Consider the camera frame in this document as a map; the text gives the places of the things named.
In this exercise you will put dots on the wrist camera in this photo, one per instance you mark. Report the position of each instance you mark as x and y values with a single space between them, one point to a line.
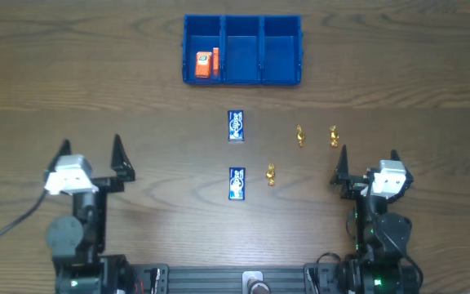
72 173
388 177

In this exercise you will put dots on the orange candy box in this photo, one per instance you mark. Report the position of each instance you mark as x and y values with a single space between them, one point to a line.
215 61
203 65

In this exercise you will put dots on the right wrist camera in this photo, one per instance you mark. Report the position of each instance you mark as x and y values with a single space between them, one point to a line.
388 177

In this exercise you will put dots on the blue candy pack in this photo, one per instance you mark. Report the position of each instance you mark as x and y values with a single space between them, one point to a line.
235 126
237 183

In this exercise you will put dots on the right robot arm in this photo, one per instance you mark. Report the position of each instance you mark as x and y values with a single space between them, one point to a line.
386 232

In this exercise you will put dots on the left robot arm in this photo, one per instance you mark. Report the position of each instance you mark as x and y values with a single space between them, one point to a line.
90 220

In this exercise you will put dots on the mounting rail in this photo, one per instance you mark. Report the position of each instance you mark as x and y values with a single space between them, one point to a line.
210 281

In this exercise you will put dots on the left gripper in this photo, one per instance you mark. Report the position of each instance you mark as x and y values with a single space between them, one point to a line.
108 184

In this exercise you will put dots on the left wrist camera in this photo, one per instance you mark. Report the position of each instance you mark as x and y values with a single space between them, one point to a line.
72 173

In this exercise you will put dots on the blue tray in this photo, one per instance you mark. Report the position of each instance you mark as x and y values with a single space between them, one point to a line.
241 57

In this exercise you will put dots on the gold wrapped candy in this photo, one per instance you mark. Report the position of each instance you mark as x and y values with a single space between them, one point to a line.
270 174
300 135
333 136

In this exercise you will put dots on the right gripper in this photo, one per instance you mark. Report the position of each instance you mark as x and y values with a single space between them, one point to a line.
351 185

